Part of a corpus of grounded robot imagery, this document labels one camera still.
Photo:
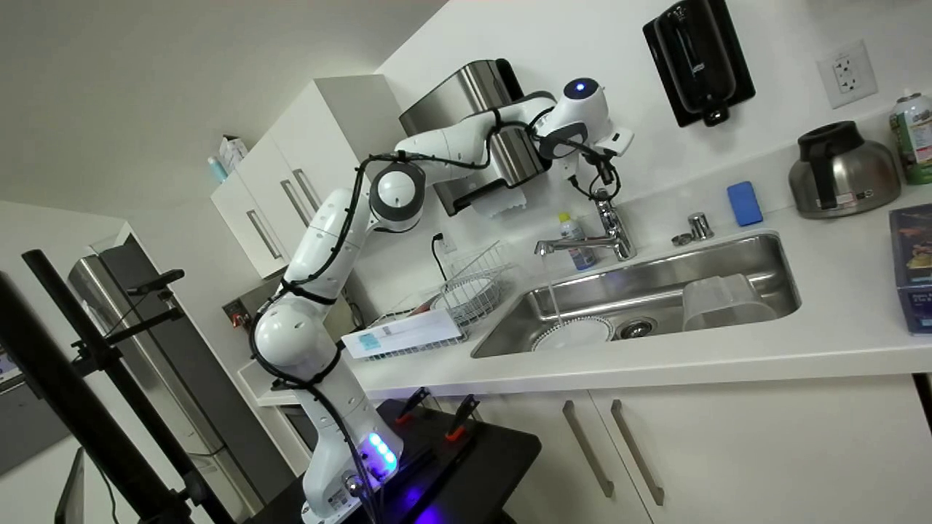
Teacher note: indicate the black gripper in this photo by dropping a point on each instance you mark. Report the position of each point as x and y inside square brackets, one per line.
[601, 176]

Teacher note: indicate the white wall cabinet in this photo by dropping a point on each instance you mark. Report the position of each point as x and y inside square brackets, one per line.
[294, 136]

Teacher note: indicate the stainless steel sink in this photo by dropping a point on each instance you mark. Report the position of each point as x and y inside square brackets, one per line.
[661, 280]

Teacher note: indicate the round sink drain strainer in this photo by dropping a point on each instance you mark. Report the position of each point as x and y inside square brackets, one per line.
[636, 329]

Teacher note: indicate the chrome sink tap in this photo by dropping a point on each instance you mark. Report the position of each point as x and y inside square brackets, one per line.
[569, 246]

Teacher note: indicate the stack of white plates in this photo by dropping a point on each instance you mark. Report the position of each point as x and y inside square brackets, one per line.
[470, 302]

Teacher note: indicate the steel paper towel dispenser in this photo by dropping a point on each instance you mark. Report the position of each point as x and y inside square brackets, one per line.
[457, 95]

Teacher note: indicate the clear plastic bottle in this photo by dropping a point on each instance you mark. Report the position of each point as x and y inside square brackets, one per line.
[235, 152]

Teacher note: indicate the green bottle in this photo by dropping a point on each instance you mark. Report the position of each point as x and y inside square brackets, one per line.
[917, 136]

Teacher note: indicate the translucent plastic container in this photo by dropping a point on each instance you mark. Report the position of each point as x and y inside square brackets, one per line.
[720, 297]

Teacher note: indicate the blue cleaning bottle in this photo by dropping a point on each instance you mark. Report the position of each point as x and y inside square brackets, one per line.
[216, 171]

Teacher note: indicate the stainless steel appliance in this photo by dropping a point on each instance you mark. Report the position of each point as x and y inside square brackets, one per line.
[193, 387]

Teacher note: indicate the white base cabinet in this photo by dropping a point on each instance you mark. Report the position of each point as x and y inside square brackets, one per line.
[776, 454]

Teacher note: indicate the white wall outlet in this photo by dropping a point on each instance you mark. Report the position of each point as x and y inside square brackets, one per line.
[850, 74]

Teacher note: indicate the soap bottle with yellow cap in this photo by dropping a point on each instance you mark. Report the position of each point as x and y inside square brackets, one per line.
[567, 224]

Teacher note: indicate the blue sponge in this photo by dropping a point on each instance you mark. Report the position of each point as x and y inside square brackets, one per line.
[748, 204]

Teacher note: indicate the black wall soap dispenser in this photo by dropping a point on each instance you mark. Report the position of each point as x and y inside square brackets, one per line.
[700, 61]

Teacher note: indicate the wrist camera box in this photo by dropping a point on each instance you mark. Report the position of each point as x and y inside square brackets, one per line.
[617, 141]

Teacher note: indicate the blue flat box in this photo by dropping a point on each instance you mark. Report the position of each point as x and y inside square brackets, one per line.
[917, 267]

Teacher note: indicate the black robot table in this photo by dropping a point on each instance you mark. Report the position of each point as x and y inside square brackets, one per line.
[486, 454]

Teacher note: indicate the chrome sink side fixture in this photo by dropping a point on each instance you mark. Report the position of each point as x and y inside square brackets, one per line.
[694, 230]

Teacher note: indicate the black camera stand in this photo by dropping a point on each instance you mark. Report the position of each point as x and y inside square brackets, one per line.
[61, 387]
[117, 380]

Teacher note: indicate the steel coffee carafe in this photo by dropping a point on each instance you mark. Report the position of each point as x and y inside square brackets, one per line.
[844, 172]

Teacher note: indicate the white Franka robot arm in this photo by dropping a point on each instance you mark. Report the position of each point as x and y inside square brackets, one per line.
[321, 243]

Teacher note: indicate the white drain tray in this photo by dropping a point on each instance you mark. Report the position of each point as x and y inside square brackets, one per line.
[397, 336]

